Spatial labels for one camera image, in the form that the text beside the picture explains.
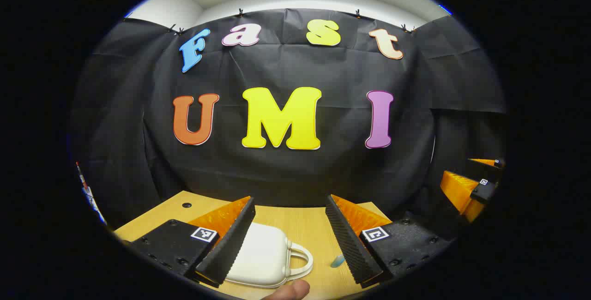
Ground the white suitcase with handle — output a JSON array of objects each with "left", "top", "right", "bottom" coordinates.
[{"left": 224, "top": 222, "right": 314, "bottom": 289}]

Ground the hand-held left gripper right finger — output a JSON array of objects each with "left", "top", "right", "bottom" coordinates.
[{"left": 326, "top": 194, "right": 452, "bottom": 289}]

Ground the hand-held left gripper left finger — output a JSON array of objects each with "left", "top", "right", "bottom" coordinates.
[{"left": 131, "top": 196, "right": 256, "bottom": 287}]

